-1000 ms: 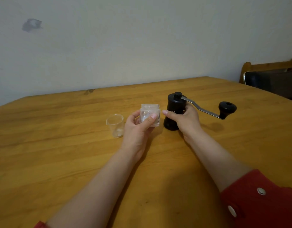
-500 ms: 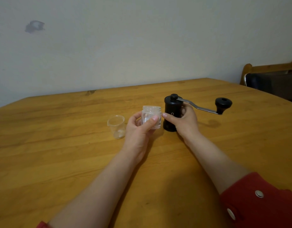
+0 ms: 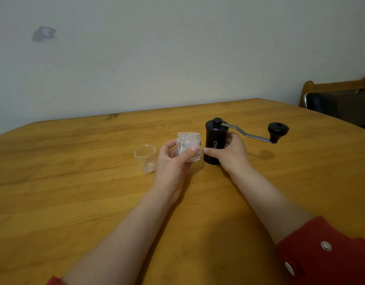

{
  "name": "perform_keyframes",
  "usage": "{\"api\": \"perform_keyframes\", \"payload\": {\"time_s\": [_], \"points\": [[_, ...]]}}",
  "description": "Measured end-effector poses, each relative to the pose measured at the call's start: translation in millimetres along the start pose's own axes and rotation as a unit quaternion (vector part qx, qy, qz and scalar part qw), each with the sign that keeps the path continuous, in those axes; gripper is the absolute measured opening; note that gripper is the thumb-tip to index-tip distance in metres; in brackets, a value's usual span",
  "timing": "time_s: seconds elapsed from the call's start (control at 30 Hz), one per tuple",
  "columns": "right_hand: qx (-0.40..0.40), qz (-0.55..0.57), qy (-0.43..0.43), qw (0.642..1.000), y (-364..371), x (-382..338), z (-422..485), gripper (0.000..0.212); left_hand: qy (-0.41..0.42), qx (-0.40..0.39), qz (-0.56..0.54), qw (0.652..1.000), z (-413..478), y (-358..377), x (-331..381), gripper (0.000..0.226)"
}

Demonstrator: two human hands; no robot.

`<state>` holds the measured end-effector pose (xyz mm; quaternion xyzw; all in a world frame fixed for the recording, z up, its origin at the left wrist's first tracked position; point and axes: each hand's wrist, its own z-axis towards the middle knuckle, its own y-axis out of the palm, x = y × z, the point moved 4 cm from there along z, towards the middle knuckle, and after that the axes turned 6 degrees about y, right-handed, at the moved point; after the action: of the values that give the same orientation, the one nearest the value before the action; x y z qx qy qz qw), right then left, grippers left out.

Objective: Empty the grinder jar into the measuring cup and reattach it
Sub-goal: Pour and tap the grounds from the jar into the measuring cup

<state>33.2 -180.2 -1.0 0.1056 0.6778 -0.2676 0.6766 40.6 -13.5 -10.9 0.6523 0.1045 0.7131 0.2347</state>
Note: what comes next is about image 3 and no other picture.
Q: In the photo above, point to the person's left hand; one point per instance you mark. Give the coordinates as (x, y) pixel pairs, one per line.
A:
(170, 175)

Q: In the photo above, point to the person's right hand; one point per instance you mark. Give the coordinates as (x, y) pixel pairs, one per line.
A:
(234, 157)

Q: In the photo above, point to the clear plastic cup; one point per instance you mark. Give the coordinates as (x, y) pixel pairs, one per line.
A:
(145, 160)

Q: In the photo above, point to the black hand grinder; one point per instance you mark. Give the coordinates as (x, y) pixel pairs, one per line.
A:
(211, 132)

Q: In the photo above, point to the clear grinder jar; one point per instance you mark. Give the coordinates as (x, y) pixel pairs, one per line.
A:
(188, 138)

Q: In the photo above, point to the person's right forearm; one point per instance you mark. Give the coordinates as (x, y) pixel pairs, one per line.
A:
(271, 204)

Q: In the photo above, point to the person's left forearm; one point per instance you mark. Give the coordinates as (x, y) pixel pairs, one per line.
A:
(120, 243)

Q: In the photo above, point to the black chair pad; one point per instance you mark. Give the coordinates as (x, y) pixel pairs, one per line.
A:
(343, 108)

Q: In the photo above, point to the wooden chair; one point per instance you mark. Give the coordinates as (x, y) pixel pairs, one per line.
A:
(334, 86)

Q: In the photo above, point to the red right sleeve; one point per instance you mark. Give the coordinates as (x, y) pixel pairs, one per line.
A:
(325, 264)

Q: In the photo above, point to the red sleeve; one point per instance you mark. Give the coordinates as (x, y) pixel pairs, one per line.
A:
(325, 264)
(53, 281)

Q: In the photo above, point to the red left sleeve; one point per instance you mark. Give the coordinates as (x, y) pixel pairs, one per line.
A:
(53, 281)

